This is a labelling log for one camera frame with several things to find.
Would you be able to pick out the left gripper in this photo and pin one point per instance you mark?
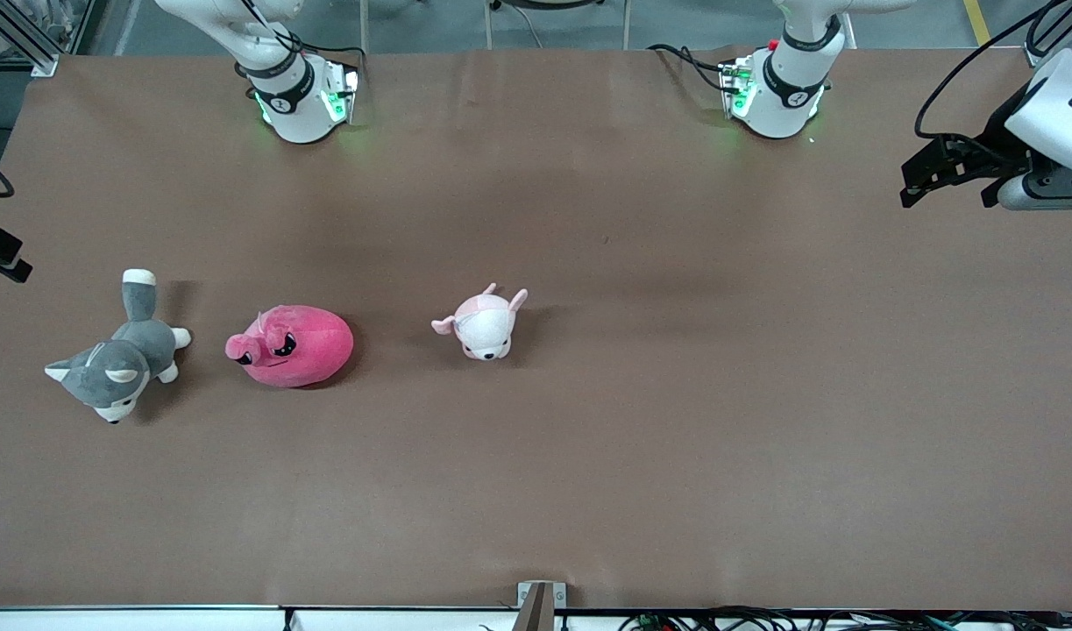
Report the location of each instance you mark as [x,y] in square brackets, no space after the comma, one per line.
[997,147]

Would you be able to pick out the round magenta pink plush toy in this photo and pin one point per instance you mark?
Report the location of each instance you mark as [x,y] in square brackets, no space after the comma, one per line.
[312,350]

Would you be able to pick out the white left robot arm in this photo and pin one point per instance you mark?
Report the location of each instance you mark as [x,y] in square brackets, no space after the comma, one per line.
[785,88]

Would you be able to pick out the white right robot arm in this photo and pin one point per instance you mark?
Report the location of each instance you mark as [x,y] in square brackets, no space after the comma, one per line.
[294,105]

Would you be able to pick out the grey white husky plush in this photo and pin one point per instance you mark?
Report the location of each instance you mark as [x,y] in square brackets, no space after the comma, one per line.
[128,355]

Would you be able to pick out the pale pink white plush dog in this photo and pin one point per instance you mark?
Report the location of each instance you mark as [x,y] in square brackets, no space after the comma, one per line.
[483,329]

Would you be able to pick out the brown table cover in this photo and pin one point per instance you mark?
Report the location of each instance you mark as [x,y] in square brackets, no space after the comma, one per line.
[536,482]

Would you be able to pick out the aluminium frame profile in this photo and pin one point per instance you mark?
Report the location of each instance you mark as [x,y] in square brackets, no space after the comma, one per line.
[1037,55]
[27,44]

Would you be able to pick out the metal bracket with post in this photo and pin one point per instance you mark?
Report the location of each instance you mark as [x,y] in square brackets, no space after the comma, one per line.
[540,605]

